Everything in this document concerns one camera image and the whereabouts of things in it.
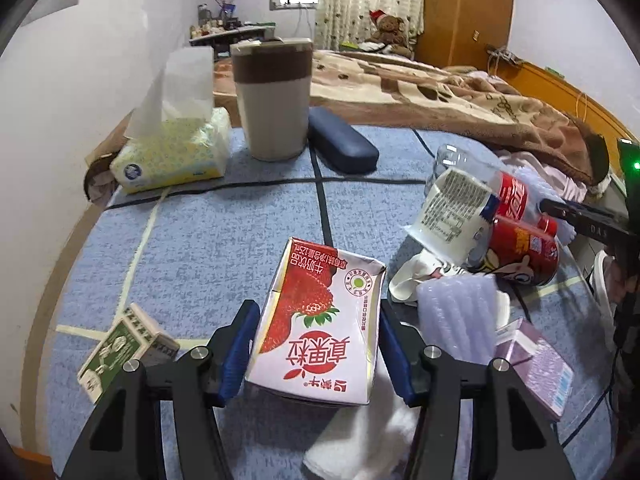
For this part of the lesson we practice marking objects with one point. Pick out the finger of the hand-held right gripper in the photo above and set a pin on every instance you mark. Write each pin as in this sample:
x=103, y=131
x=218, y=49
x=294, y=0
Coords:
x=557, y=209

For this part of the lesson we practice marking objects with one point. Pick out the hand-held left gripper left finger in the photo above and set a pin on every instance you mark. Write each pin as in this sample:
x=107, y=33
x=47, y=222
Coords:
x=240, y=352

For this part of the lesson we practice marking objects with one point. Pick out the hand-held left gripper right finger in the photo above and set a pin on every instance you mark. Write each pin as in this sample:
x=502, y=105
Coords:
x=395, y=357

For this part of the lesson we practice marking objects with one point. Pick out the clear bottle with red label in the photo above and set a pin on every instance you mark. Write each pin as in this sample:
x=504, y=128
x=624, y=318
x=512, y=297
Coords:
x=515, y=195

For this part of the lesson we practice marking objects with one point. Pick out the red drink can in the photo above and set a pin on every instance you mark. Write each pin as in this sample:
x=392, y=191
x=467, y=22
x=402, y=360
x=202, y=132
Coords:
x=520, y=252

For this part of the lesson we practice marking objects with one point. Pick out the strawberry milk carton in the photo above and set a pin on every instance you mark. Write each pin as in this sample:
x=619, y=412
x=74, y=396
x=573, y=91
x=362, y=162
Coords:
x=320, y=340

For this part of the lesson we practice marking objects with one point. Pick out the white yogurt cup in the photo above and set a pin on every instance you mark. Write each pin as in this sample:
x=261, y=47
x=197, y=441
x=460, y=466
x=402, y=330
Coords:
x=450, y=210

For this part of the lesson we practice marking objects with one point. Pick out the pink bed sheet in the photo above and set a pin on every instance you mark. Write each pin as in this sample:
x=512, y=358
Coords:
x=540, y=167

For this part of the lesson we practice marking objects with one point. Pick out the pale bubble wrap piece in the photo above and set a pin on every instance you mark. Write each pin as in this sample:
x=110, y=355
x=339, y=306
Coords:
x=455, y=315

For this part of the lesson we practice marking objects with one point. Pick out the blue checked tablecloth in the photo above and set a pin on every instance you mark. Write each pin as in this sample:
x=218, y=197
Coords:
x=215, y=240

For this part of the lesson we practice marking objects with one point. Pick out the wooden headboard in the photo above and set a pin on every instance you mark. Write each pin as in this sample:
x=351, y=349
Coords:
x=550, y=90

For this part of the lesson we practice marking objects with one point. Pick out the small green carton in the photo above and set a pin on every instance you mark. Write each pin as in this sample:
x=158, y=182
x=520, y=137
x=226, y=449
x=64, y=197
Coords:
x=115, y=355

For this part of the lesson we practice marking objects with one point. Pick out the brown printed blanket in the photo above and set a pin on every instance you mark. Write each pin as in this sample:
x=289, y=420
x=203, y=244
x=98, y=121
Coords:
x=425, y=95

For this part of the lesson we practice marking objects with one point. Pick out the yellow tissue pack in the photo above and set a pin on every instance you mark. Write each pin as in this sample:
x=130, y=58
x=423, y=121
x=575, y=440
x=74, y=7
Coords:
x=170, y=155

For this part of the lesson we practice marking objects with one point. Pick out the wooden wardrobe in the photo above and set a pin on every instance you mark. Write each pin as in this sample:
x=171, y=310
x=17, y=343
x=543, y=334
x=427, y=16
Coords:
x=465, y=10

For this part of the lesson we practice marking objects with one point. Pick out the dark blue glasses case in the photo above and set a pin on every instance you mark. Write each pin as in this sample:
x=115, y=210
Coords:
x=340, y=145

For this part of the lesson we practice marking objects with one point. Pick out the brown teddy bear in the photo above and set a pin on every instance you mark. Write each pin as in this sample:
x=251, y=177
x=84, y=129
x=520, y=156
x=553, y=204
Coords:
x=390, y=32

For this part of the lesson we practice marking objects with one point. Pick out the beige and brown tumbler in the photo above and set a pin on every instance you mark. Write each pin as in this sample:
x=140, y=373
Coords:
x=272, y=110

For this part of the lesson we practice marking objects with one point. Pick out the patterned curtain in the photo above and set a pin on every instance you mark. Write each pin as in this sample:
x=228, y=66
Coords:
x=370, y=0

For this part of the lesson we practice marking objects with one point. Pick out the cluttered desk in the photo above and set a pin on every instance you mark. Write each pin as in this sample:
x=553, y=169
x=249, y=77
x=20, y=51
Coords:
x=230, y=35

